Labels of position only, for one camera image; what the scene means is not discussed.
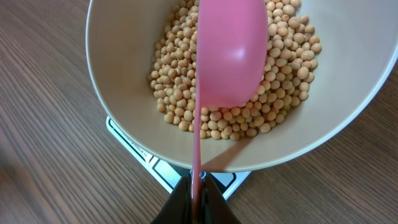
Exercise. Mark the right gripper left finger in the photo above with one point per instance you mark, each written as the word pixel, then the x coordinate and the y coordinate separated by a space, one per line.
pixel 177 208

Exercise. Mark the pink measuring scoop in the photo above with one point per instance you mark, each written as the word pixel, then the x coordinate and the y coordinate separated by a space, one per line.
pixel 231 54

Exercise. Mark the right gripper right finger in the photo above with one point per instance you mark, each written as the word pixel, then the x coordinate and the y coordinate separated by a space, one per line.
pixel 214 209

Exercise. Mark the white bowl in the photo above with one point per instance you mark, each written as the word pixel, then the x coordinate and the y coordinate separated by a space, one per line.
pixel 359 50

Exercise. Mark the soybeans in bowl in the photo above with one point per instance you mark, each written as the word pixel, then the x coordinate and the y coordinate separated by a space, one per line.
pixel 291 60

